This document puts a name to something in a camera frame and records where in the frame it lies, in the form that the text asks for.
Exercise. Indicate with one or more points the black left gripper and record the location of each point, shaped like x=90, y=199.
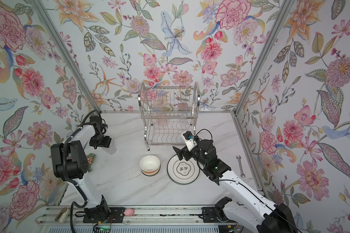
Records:
x=100, y=141

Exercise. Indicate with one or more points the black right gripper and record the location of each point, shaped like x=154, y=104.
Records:
x=187, y=154

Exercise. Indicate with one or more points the clear faceted glass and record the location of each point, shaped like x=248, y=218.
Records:
x=112, y=148

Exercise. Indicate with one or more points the white plate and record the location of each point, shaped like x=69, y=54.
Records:
x=182, y=172

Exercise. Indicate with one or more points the orange white bowl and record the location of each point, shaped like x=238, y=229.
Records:
x=149, y=165

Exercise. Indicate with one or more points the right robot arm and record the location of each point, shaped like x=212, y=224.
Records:
x=253, y=211

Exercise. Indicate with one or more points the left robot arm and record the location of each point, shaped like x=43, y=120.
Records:
x=70, y=164

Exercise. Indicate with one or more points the two-tier metal dish rack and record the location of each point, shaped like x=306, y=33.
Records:
x=179, y=104

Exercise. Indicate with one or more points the green snack packet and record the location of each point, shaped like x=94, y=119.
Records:
x=90, y=159

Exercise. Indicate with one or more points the pink rimmed glass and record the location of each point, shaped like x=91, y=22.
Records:
x=163, y=122

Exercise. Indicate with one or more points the metal wrench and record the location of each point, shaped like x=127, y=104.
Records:
x=242, y=174

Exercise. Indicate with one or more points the pink small toy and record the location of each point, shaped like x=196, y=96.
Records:
x=129, y=212

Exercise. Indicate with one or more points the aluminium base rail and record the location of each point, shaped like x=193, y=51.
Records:
x=147, y=219

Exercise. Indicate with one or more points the beige object on rail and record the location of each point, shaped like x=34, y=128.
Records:
x=63, y=215

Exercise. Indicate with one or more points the aluminium corner frame post left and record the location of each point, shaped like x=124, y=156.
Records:
x=45, y=19

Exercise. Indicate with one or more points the aluminium corner frame post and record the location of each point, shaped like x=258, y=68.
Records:
x=45, y=19
x=275, y=30

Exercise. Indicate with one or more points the aluminium corner frame post right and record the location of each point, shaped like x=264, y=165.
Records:
x=275, y=30

